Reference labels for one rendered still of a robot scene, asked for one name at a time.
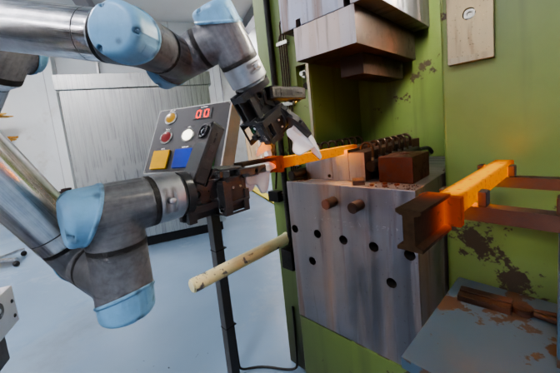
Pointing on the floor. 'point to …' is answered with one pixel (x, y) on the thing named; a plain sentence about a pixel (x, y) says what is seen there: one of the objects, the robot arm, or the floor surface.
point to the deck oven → (123, 130)
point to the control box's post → (223, 295)
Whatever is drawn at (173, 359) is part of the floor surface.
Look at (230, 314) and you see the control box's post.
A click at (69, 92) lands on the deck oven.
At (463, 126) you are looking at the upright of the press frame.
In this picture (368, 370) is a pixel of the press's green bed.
